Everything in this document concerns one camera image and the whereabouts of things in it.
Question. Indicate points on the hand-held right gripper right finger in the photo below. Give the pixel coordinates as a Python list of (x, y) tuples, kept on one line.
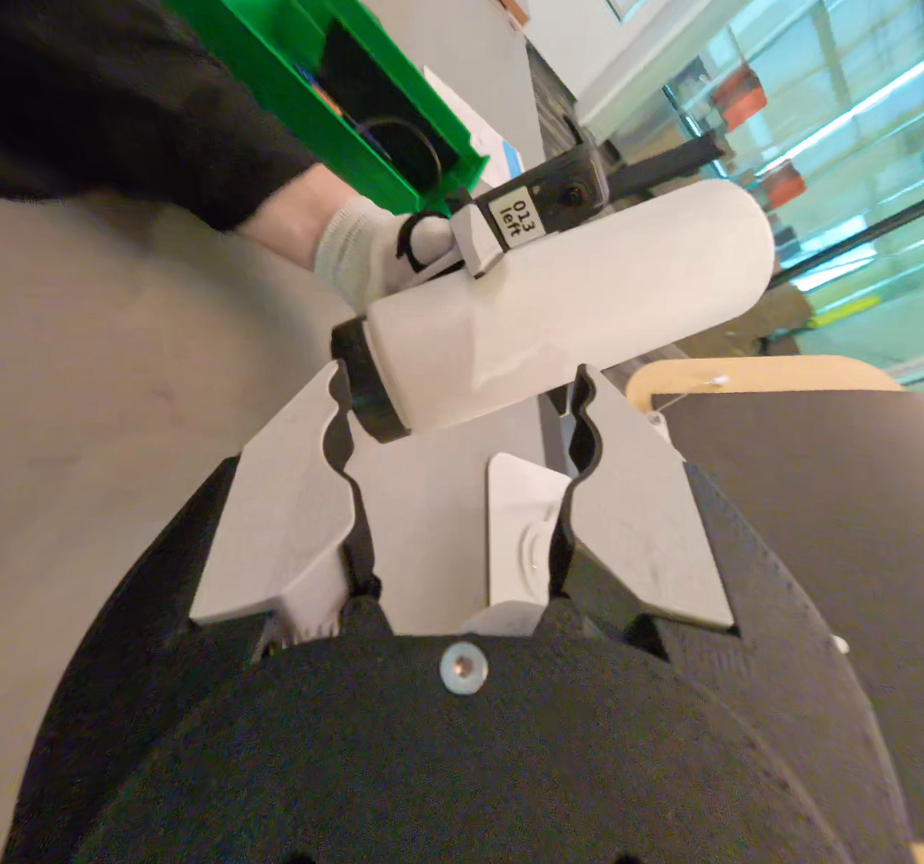
[(642, 524)]

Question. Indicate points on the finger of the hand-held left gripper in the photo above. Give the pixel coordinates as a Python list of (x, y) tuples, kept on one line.
[(476, 243)]

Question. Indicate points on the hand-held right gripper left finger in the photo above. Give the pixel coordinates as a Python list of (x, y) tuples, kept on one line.
[(274, 517)]

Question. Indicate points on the white bottle with black cap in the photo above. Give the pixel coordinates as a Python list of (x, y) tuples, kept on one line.
[(577, 301)]

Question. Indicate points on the green plastic bin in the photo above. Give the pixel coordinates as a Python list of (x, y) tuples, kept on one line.
[(260, 70)]

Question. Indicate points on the person's left forearm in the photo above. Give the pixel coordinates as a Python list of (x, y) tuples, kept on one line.
[(108, 84)]

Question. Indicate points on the person's left hand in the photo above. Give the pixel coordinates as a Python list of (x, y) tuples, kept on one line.
[(361, 257)]

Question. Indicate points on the printed paper sheet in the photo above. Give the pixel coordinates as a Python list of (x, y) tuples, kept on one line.
[(469, 127)]

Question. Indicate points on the orange 3D printer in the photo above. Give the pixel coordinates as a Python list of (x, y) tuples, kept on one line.
[(783, 185), (740, 95)]

